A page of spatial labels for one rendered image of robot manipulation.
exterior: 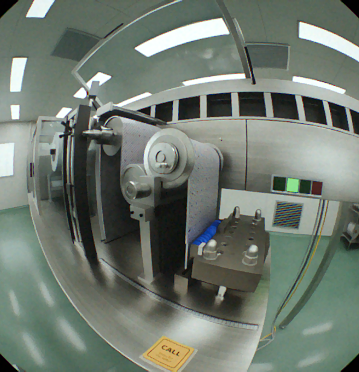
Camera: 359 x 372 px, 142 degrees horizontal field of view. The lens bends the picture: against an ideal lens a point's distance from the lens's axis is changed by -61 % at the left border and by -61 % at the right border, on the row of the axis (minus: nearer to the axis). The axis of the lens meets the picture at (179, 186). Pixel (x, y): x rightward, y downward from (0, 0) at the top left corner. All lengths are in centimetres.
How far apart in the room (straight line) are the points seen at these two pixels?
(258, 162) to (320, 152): 29
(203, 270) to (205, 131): 55
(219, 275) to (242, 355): 22
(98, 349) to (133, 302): 100
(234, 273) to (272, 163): 44
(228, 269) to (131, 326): 26
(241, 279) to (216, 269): 6
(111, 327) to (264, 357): 119
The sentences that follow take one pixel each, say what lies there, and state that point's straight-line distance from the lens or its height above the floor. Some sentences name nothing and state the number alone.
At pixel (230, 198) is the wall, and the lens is 308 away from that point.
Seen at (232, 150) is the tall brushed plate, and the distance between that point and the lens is 65.
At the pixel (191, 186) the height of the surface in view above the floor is 118.
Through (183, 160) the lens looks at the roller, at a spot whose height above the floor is 124.
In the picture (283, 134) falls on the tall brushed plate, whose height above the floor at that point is 138.
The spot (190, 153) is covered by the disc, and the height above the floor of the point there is 126.
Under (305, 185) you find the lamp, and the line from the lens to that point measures 66.
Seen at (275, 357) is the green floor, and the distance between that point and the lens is 144.
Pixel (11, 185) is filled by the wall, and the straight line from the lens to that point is 577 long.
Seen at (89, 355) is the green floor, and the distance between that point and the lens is 138.
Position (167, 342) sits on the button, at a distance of 33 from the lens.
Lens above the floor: 124
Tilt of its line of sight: 8 degrees down
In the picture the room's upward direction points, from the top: 2 degrees clockwise
